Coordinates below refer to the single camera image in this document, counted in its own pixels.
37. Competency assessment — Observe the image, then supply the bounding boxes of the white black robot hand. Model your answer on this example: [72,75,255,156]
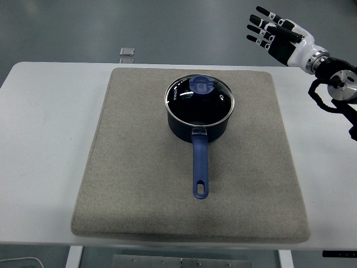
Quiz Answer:
[245,6,328,68]

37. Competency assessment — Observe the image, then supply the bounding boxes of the glass pot lid blue knob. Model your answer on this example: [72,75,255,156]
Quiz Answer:
[163,74,235,127]

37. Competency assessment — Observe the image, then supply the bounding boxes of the beige fabric mat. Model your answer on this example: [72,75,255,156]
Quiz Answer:
[70,67,311,243]

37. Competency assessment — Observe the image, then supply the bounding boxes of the white cable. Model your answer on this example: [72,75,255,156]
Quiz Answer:
[0,256,44,268]

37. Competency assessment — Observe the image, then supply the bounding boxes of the black table control panel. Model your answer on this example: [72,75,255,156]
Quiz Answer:
[322,250,357,259]

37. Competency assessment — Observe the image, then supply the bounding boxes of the dark pot with blue handle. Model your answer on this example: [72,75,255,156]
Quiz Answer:
[166,107,231,200]

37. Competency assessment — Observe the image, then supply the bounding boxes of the grey metal plate with screws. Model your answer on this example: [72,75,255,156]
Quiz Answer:
[112,254,252,268]

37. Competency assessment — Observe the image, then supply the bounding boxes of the white table leg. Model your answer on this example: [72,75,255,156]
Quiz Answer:
[277,249,295,268]
[64,245,84,268]

